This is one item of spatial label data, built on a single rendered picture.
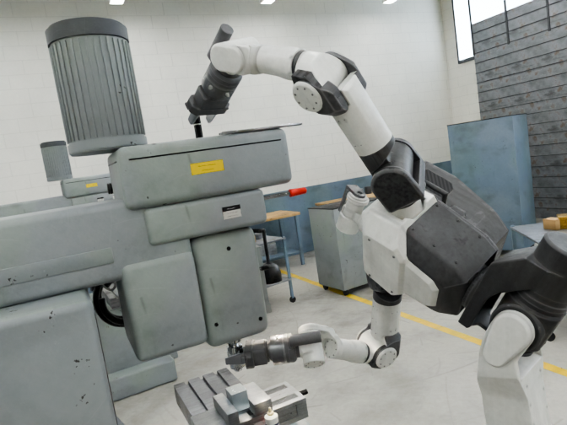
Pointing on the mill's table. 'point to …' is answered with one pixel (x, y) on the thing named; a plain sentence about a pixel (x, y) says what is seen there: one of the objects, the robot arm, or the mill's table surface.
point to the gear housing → (204, 216)
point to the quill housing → (229, 285)
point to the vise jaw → (257, 399)
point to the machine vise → (287, 411)
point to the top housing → (198, 168)
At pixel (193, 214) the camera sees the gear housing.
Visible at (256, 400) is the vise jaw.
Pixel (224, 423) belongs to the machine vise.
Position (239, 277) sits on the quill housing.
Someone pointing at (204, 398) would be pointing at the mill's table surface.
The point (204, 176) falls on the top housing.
